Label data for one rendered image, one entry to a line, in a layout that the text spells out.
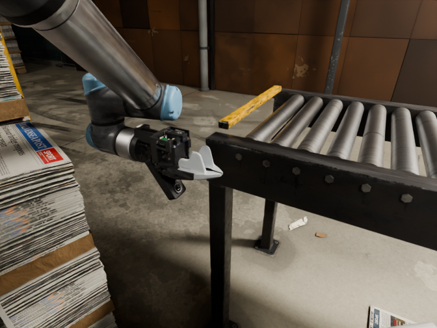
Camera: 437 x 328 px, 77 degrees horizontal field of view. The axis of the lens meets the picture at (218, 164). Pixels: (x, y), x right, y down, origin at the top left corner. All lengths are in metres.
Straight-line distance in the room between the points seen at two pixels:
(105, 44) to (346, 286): 1.31
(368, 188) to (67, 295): 0.67
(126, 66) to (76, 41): 0.09
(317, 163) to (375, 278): 1.02
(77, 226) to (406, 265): 1.44
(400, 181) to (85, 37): 0.54
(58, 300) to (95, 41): 0.55
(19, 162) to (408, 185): 0.68
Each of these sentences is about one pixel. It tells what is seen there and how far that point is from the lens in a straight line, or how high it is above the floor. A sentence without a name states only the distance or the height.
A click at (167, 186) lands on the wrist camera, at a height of 0.71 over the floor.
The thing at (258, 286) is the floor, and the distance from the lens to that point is 1.34.
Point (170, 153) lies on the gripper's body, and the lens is 0.58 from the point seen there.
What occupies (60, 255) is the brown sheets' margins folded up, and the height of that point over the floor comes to 0.63.
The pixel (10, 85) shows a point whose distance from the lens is 0.81.
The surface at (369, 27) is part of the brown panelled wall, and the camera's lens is 3.67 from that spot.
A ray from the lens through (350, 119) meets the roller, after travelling 0.85.
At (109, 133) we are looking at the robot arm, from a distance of 0.69.
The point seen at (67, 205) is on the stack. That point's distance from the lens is 0.61.
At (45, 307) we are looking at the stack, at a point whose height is 0.51.
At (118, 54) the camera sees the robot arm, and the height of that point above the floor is 1.01.
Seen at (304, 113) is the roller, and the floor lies 0.80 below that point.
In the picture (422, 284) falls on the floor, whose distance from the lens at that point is 1.61.
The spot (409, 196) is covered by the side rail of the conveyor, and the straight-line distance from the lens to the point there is 0.59.
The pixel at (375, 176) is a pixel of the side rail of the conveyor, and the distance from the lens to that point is 0.58.
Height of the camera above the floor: 1.06
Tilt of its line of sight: 29 degrees down
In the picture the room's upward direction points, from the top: straight up
